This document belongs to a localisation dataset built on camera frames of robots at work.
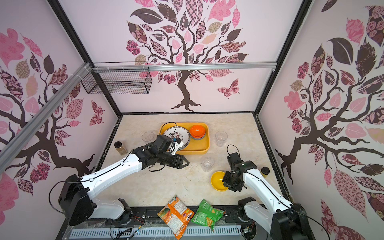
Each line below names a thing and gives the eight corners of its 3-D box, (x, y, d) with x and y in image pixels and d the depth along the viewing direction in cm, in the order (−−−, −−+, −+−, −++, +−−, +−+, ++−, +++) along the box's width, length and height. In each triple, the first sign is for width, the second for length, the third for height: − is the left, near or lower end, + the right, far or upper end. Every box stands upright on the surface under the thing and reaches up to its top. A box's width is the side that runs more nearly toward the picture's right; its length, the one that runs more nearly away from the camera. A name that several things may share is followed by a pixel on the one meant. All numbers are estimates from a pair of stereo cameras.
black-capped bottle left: (122, 157, 98) (115, 149, 90) (119, 151, 100) (112, 143, 92) (127, 153, 99) (122, 145, 91) (125, 148, 102) (119, 140, 94)
